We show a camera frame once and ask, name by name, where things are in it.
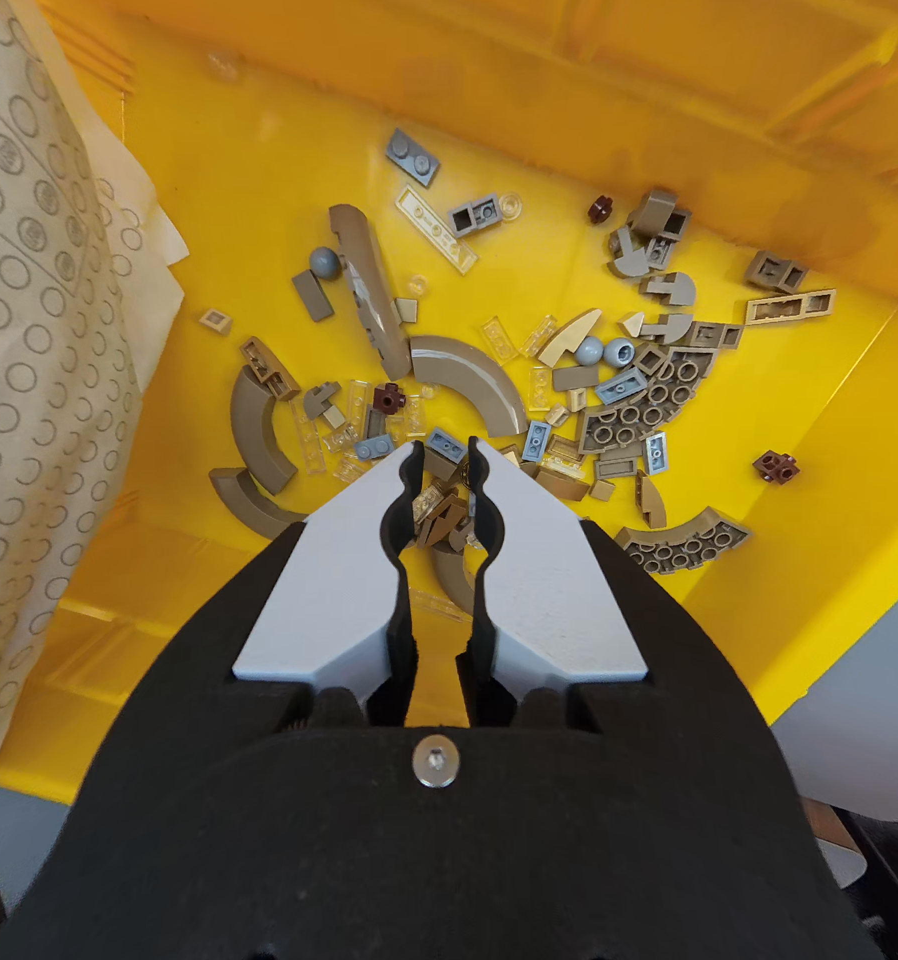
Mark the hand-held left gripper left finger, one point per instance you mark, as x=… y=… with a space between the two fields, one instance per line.
x=329 y=600

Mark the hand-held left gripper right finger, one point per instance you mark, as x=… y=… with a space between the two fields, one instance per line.
x=561 y=600

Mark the pile of lego pieces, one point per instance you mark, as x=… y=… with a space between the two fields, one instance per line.
x=456 y=367

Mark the yellow plastic bin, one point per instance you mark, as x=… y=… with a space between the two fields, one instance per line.
x=269 y=187

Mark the beige printed paper bag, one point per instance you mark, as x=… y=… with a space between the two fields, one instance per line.
x=36 y=337

